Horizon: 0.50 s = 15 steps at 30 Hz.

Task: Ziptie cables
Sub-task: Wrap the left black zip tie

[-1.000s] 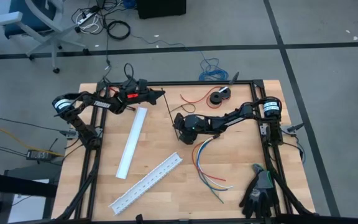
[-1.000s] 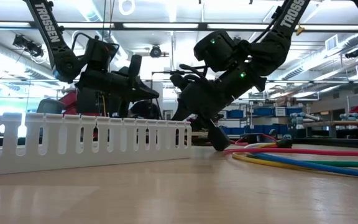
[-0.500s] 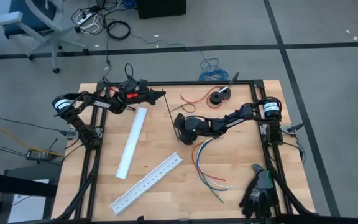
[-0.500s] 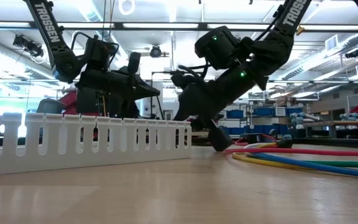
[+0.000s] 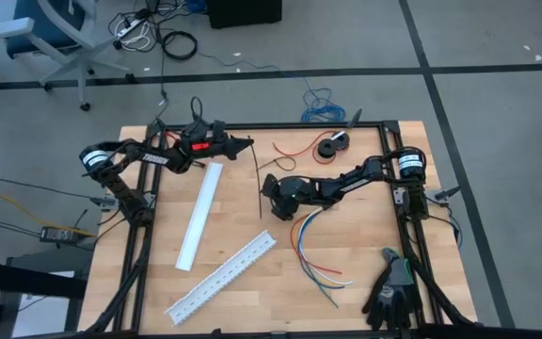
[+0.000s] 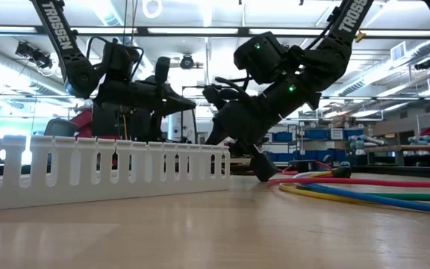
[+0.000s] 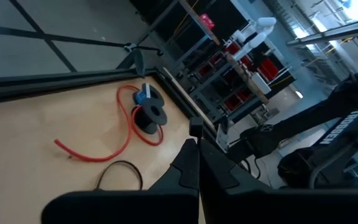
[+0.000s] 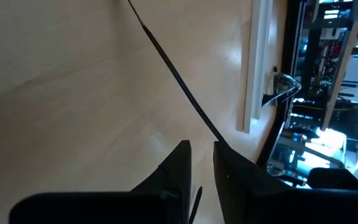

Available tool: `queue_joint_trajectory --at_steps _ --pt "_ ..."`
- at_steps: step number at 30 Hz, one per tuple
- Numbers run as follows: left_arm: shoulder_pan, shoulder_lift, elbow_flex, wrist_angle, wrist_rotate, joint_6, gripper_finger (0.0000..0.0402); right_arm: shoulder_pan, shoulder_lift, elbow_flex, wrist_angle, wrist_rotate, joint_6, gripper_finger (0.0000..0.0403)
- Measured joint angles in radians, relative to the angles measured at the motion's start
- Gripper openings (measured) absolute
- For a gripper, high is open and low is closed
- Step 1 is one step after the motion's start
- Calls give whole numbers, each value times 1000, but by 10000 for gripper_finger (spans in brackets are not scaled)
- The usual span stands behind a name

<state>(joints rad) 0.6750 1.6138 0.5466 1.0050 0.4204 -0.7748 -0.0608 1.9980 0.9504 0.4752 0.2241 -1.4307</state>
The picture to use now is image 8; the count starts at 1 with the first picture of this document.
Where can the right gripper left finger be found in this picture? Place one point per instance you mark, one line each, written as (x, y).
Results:
(166, 199)

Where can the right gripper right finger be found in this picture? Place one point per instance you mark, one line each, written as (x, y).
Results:
(259, 199)

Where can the white flat duct cover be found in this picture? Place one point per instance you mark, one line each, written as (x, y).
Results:
(256, 62)

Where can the black table frame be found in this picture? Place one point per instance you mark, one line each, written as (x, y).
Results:
(291, 18)

